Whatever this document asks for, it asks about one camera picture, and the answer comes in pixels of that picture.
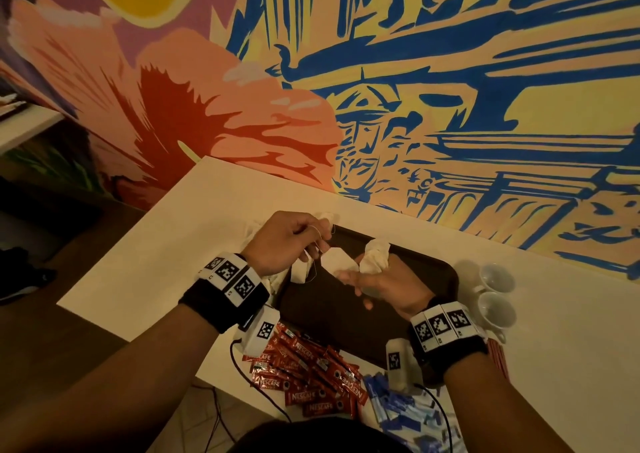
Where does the person's right hand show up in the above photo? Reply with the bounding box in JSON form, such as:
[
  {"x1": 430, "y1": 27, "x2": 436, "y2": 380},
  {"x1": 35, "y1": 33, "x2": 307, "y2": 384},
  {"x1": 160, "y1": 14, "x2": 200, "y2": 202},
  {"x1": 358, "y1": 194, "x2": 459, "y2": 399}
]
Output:
[{"x1": 334, "y1": 252, "x2": 437, "y2": 322}]

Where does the person's left hand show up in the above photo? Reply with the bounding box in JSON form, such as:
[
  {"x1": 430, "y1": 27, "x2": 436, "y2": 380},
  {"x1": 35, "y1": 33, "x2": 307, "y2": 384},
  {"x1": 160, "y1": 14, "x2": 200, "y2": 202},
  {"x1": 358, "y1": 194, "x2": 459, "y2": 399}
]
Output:
[{"x1": 239, "y1": 210, "x2": 335, "y2": 280}]

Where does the row of tea bags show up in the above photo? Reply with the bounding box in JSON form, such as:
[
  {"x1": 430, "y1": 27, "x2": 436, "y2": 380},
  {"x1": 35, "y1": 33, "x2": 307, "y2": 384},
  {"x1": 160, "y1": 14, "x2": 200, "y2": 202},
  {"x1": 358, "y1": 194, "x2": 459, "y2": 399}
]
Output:
[{"x1": 311, "y1": 208, "x2": 342, "y2": 235}]

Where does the dark brown tray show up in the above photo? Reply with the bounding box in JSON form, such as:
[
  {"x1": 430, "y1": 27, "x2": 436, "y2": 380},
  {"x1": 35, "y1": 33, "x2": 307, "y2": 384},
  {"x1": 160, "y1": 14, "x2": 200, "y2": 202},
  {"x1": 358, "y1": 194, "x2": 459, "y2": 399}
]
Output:
[{"x1": 271, "y1": 222, "x2": 462, "y2": 370}]

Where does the bundle of red stir sticks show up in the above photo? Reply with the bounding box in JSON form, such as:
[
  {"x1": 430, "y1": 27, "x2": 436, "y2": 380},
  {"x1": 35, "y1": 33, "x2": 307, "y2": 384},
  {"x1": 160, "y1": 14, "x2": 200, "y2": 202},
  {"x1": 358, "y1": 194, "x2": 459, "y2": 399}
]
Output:
[{"x1": 487, "y1": 334, "x2": 512, "y2": 385}]

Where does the pile of red Nescafe sachets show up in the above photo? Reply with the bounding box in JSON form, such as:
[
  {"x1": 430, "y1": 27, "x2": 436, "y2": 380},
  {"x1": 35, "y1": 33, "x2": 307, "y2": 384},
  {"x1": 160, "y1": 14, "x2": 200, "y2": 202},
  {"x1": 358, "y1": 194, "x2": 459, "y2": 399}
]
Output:
[{"x1": 245, "y1": 318, "x2": 370, "y2": 420}]

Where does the pile of blue sugar sachets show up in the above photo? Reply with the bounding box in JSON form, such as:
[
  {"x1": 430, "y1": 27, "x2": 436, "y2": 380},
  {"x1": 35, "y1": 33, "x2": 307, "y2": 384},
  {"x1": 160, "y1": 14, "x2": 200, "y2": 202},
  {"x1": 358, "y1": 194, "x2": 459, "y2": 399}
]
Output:
[{"x1": 361, "y1": 368, "x2": 467, "y2": 453}]

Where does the person's left forearm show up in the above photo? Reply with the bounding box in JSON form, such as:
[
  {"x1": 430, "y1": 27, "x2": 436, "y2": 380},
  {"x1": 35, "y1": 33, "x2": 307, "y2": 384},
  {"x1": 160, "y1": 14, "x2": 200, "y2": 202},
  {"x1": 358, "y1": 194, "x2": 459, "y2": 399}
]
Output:
[{"x1": 0, "y1": 302, "x2": 223, "y2": 453}]

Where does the person's right forearm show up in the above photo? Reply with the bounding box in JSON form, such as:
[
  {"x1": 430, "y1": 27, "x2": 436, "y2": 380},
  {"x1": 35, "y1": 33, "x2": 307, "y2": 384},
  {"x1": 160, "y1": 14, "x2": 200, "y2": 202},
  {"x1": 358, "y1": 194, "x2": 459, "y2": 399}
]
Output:
[{"x1": 439, "y1": 352, "x2": 578, "y2": 453}]

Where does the black right wristband with markers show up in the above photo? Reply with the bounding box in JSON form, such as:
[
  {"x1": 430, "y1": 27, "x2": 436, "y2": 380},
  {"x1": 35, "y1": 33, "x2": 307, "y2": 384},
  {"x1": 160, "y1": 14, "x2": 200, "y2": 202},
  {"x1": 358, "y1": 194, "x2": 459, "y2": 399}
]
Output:
[{"x1": 407, "y1": 296, "x2": 492, "y2": 388}]

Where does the black wristband with markers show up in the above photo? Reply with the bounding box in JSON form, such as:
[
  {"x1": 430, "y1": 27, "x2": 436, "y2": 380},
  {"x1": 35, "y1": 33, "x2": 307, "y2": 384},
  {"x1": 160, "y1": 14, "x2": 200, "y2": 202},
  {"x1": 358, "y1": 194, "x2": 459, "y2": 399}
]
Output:
[
  {"x1": 407, "y1": 296, "x2": 492, "y2": 388},
  {"x1": 178, "y1": 252, "x2": 272, "y2": 335}
]

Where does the black left wristband with markers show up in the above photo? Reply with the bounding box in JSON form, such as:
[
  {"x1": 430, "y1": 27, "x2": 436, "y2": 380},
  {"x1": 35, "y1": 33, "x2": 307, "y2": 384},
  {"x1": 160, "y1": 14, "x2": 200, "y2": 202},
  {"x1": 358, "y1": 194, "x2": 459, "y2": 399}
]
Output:
[{"x1": 178, "y1": 252, "x2": 272, "y2": 335}]

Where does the small white cup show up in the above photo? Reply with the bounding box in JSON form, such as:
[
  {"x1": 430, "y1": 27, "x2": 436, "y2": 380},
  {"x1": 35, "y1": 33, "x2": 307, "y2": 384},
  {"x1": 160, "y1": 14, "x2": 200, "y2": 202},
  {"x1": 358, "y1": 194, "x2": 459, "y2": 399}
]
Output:
[
  {"x1": 475, "y1": 288, "x2": 520, "y2": 335},
  {"x1": 477, "y1": 262, "x2": 518, "y2": 295}
]

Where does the black clothing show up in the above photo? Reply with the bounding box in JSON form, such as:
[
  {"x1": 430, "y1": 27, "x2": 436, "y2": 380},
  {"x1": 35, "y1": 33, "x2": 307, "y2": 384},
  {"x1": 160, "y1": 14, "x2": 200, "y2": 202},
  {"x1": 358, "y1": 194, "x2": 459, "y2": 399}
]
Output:
[{"x1": 229, "y1": 416, "x2": 412, "y2": 453}]

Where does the black object on floor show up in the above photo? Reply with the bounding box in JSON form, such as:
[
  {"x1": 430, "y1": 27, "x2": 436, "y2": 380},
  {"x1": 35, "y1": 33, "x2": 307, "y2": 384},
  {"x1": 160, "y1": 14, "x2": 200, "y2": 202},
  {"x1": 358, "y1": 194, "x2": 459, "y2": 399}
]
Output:
[{"x1": 0, "y1": 244, "x2": 57, "y2": 300}]

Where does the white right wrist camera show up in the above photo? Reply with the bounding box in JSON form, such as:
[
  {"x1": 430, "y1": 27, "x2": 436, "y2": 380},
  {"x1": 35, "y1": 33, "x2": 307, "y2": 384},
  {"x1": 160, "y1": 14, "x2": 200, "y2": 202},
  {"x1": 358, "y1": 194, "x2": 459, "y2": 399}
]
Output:
[{"x1": 383, "y1": 336, "x2": 414, "y2": 390}]

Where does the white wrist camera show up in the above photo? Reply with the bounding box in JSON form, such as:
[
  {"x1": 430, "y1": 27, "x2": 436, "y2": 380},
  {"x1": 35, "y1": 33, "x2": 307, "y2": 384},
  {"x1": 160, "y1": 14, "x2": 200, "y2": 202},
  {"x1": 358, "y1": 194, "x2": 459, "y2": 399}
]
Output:
[
  {"x1": 239, "y1": 302, "x2": 282, "y2": 360},
  {"x1": 383, "y1": 336, "x2": 414, "y2": 390}
]

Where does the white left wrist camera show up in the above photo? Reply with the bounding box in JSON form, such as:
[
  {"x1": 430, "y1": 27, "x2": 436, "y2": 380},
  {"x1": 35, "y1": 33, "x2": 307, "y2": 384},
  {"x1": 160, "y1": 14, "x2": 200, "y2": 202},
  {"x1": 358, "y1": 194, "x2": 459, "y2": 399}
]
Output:
[{"x1": 239, "y1": 302, "x2": 282, "y2": 360}]

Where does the black right camera cable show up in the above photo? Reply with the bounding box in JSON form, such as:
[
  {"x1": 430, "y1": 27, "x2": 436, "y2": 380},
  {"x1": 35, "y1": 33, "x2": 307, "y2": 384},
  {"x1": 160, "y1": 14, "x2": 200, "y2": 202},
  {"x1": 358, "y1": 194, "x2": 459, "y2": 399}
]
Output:
[{"x1": 414, "y1": 384, "x2": 457, "y2": 453}]

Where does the white wall shelf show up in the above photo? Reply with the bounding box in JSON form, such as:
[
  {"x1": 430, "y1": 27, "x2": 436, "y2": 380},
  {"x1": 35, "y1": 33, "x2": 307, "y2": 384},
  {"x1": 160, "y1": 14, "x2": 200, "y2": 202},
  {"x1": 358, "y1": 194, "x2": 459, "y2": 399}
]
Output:
[{"x1": 0, "y1": 92, "x2": 64, "y2": 155}]

